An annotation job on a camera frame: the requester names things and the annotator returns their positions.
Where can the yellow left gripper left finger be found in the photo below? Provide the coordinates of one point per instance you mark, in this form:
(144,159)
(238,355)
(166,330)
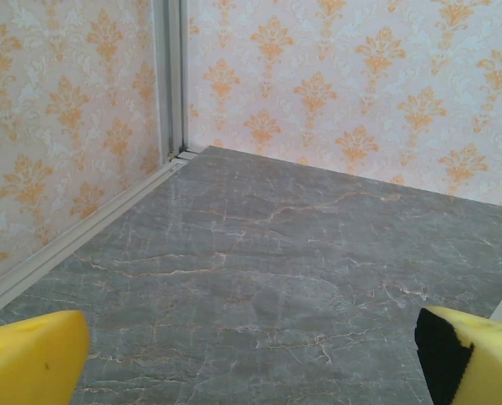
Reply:
(23,363)

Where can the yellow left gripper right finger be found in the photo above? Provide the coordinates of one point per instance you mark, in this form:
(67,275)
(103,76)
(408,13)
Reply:
(487,371)

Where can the aluminium side frame rail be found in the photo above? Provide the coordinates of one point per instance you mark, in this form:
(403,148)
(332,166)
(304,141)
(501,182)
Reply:
(86,230)

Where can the aluminium rear frame post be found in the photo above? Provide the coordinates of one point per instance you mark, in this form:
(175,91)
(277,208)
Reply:
(170,84)

